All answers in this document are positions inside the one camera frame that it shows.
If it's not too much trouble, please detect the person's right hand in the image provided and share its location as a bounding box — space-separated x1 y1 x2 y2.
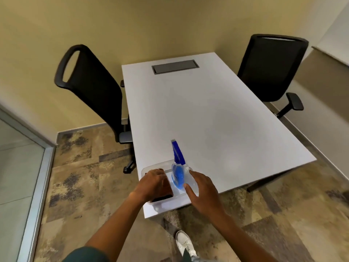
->
183 170 226 221

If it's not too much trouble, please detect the grey table cable hatch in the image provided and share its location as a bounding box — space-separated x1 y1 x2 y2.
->
152 59 200 75

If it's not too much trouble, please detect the person's left hand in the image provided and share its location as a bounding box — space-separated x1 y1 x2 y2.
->
130 168 174 205

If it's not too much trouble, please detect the dark green sleeve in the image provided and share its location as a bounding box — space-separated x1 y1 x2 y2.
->
62 246 111 262

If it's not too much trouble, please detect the black mesh office chair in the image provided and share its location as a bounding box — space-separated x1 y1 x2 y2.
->
54 44 137 174
237 34 309 119

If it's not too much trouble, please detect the person's left forearm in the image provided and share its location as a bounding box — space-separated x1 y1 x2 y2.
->
85 192 145 253

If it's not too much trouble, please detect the black sponge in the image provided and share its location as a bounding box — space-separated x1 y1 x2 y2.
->
151 185 174 203

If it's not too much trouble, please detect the glass door with metal frame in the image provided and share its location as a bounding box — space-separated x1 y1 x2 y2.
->
0 102 57 262

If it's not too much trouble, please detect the grey trouser leg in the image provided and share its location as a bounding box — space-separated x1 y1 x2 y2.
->
182 249 217 262

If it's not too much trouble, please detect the white shoe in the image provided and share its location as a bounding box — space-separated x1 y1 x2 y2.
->
175 230 197 258

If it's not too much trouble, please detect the blue spray bottle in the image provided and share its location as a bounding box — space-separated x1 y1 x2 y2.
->
171 139 190 190

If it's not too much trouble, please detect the clear plastic tray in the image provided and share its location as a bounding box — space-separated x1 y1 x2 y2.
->
141 159 201 206

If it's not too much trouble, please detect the person's right forearm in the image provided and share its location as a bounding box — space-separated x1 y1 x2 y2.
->
208 211 278 262

